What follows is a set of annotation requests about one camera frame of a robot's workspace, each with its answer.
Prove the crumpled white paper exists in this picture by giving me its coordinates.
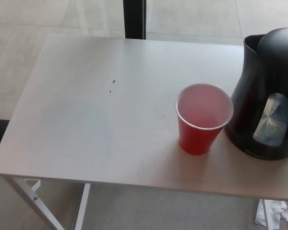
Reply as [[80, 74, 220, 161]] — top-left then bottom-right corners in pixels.
[[254, 198, 288, 230]]

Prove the white metal table leg frame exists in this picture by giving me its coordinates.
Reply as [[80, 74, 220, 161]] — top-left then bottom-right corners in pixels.
[[3, 176, 91, 230]]

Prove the red plastic cup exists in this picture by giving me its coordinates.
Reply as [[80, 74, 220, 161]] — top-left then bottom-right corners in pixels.
[[174, 83, 235, 156]]

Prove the black vertical post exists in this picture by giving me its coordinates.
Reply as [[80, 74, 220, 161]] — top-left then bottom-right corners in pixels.
[[123, 0, 147, 40]]

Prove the white metal table leg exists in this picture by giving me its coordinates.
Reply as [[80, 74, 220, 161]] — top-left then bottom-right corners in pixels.
[[263, 199, 273, 230]]

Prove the black electric kettle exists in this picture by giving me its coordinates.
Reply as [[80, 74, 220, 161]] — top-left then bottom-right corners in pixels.
[[224, 27, 288, 161]]

